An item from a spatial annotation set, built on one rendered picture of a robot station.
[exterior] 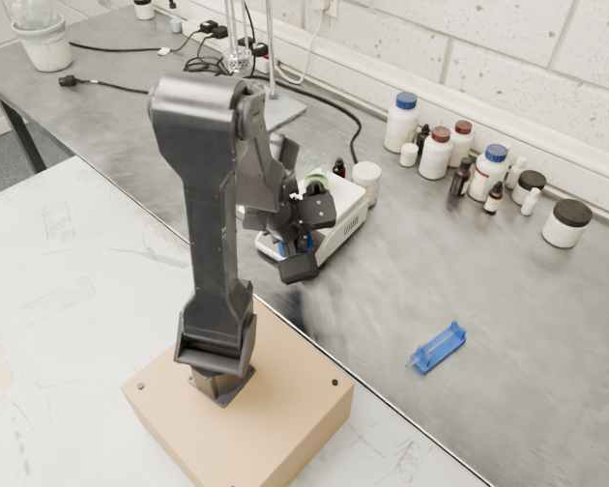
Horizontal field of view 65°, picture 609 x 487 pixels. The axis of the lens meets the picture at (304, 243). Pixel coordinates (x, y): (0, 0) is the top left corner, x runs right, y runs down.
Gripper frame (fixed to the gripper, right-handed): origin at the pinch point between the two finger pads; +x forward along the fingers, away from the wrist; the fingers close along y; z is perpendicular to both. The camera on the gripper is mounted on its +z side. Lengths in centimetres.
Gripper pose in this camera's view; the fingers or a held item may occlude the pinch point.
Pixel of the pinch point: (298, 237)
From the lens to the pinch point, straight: 84.4
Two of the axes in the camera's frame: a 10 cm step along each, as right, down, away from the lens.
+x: 3.0, 3.0, 9.0
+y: -2.2, -9.0, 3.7
